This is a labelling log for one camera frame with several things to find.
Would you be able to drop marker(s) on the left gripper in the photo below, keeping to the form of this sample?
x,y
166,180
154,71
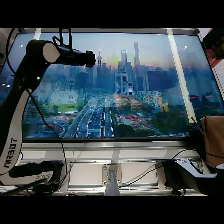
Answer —
x,y
78,58

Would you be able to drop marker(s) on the brown pants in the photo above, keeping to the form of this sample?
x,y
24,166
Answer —
x,y
215,140

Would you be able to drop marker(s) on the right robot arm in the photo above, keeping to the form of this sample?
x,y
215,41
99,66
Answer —
x,y
196,175

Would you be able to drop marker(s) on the heap of clothes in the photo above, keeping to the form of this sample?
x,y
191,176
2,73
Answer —
x,y
215,40

